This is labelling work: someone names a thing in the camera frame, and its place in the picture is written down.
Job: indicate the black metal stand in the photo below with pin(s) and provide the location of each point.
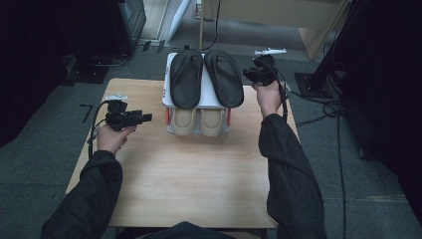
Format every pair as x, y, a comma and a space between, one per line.
315, 84

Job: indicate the white shoe rack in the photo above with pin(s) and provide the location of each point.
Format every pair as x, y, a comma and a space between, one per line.
206, 93

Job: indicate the cream clog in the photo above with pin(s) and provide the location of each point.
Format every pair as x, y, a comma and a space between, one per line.
211, 122
183, 121

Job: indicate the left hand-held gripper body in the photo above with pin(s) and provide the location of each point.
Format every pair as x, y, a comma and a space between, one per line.
117, 116

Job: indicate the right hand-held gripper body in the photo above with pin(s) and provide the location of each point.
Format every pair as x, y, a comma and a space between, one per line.
267, 71

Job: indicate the white board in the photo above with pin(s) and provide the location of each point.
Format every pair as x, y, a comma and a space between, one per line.
179, 18

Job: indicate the person's left hand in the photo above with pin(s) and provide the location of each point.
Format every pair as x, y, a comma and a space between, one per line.
111, 141

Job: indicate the dark cabinet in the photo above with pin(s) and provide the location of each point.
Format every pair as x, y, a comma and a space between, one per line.
131, 23

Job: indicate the person's dark clothed torso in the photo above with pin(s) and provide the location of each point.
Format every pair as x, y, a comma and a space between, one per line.
189, 231

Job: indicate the black stand base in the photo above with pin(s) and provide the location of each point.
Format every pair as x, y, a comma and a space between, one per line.
88, 73

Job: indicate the person's right hand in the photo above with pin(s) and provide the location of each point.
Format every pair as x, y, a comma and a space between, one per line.
269, 99

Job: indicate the black slipper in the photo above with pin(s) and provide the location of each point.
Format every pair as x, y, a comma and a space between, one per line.
185, 83
225, 79

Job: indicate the light wooden furniture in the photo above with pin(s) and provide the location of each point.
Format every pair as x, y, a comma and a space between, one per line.
282, 13

